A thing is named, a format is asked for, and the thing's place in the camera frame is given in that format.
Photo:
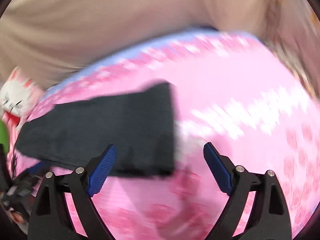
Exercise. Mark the floral curtain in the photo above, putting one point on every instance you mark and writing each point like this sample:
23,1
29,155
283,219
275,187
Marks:
292,34

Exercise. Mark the pink floral bed cover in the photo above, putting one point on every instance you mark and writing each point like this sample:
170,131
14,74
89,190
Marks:
227,89

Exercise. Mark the beige fabric sheet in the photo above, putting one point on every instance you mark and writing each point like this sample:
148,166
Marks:
51,39

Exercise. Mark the green plush toy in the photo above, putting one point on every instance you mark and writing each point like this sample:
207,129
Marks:
4,137

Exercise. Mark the dark grey pants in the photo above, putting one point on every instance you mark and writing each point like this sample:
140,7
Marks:
139,125

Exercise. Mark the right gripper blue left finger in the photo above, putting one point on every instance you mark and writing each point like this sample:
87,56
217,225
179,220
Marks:
50,217

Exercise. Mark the white bunny face pillow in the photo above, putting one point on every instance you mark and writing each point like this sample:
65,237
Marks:
19,96

